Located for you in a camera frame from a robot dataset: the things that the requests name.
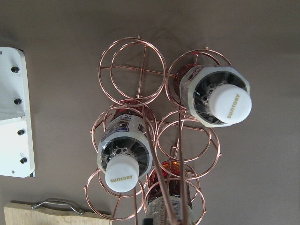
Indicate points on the copper wire bottle basket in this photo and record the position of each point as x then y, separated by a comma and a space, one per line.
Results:
173, 134

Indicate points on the tea bottle white cap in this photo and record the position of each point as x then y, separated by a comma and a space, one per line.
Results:
217, 96

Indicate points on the bamboo cutting board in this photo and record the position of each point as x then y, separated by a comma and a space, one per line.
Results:
50, 212

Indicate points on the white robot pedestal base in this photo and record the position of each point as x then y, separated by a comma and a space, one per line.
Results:
16, 143

